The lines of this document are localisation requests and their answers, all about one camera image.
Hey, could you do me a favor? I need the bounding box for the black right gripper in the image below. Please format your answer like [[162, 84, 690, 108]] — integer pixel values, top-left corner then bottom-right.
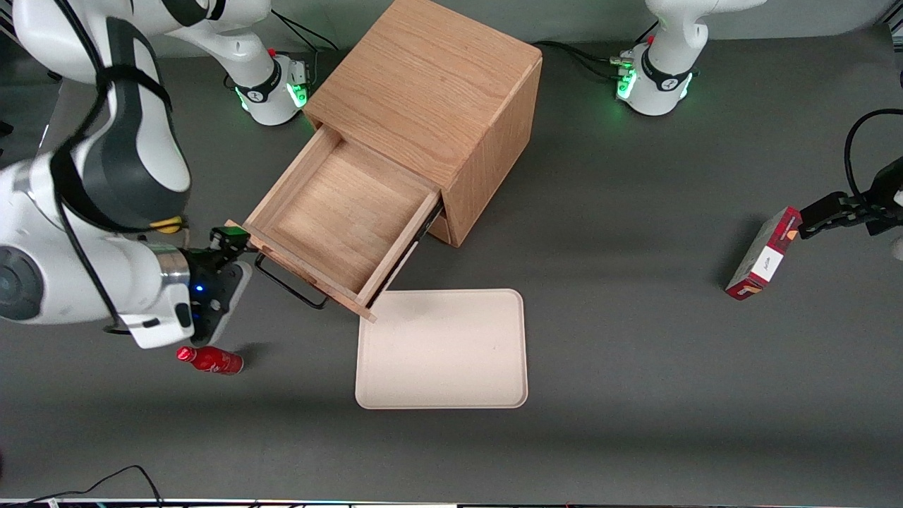
[[184, 226, 251, 346]]

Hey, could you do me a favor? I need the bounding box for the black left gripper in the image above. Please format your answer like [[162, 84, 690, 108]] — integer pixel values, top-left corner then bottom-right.
[[799, 156, 903, 241]]

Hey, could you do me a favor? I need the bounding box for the black metal drawer handle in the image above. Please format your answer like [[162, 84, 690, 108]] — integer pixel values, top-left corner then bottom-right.
[[254, 253, 329, 310]]

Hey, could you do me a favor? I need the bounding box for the wooden drawer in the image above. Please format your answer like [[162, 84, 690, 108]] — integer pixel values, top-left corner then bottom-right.
[[224, 123, 445, 323]]

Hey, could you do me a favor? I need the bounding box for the red and white box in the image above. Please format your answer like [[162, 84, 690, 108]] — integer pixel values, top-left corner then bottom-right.
[[725, 206, 803, 301]]

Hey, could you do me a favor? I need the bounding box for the red bottle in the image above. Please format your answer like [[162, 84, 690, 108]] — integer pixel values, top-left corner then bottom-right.
[[176, 345, 245, 376]]

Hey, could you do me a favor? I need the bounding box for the beige rectangular tray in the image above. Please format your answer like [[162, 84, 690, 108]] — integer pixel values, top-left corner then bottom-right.
[[354, 288, 529, 411]]

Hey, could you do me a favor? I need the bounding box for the wooden oak cabinet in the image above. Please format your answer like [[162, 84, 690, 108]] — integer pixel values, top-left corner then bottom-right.
[[303, 0, 544, 248]]

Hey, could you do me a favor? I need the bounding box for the black looped gripper cable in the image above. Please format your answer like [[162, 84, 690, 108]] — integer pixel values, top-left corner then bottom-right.
[[844, 108, 903, 200]]

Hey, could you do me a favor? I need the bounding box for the black right arm base cable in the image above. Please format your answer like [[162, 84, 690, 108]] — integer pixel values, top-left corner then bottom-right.
[[269, 12, 341, 54]]

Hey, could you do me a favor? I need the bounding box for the black arm base cable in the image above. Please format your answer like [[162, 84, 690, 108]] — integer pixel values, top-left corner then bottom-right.
[[269, 12, 341, 54], [538, 23, 660, 82]]

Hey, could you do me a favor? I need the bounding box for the thin black table cable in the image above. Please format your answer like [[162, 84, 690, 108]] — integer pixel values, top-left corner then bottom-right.
[[0, 464, 164, 508]]

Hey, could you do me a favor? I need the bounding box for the black left arm base cable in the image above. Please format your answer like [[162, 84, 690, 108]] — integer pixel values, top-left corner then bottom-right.
[[538, 23, 660, 82]]

